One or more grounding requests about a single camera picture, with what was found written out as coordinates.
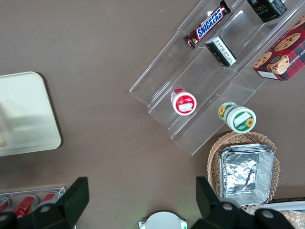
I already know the Snickers chocolate bar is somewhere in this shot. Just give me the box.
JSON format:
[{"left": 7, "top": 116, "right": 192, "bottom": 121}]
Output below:
[{"left": 183, "top": 0, "right": 232, "bottom": 50}]

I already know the clear acrylic bottle rack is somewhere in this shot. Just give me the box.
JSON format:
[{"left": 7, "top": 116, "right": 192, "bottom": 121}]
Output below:
[{"left": 0, "top": 186, "right": 67, "bottom": 229}]

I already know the red cola bottle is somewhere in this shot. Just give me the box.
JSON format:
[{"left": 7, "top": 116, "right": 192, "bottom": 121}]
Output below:
[
  {"left": 39, "top": 190, "right": 60, "bottom": 208},
  {"left": 0, "top": 196, "right": 10, "bottom": 213},
  {"left": 11, "top": 195, "right": 39, "bottom": 219}
]

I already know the beige plastic tray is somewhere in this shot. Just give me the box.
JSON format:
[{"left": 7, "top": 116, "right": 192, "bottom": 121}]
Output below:
[{"left": 0, "top": 71, "right": 62, "bottom": 157}]

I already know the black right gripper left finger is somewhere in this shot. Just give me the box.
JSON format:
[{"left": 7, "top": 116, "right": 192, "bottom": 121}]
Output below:
[{"left": 26, "top": 176, "right": 90, "bottom": 229}]

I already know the red tartan cookie box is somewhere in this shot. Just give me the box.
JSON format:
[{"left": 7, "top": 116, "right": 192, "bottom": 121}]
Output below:
[{"left": 252, "top": 15, "right": 305, "bottom": 82}]

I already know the aluminium foil tray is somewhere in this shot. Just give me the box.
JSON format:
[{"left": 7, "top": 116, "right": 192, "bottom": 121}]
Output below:
[
  {"left": 219, "top": 142, "right": 275, "bottom": 207},
  {"left": 221, "top": 148, "right": 275, "bottom": 207}
]

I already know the large clear cracker bag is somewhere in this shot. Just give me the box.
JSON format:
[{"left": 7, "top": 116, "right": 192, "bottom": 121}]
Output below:
[{"left": 278, "top": 209, "right": 305, "bottom": 229}]

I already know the red lid white jar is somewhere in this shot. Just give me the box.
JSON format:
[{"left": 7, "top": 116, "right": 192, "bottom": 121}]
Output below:
[{"left": 170, "top": 87, "right": 198, "bottom": 116}]

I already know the clear acrylic step shelf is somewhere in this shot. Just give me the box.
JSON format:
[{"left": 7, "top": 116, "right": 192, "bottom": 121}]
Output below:
[{"left": 128, "top": 0, "right": 305, "bottom": 157}]

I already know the white rectangular plastic bin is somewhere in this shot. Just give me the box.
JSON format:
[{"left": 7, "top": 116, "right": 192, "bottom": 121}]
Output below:
[{"left": 268, "top": 199, "right": 305, "bottom": 229}]

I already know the small black box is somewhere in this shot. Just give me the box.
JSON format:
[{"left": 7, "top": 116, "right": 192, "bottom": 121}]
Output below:
[
  {"left": 246, "top": 0, "right": 288, "bottom": 23},
  {"left": 204, "top": 36, "right": 237, "bottom": 67}
]

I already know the green lid white jar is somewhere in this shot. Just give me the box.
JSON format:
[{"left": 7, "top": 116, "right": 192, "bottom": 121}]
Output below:
[{"left": 217, "top": 101, "right": 257, "bottom": 134}]

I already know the light tan wicker basket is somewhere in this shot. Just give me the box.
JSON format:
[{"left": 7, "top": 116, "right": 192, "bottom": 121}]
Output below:
[{"left": 206, "top": 131, "right": 282, "bottom": 213}]

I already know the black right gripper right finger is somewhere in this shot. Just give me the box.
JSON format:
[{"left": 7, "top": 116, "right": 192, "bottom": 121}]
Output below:
[{"left": 190, "top": 176, "right": 242, "bottom": 229}]

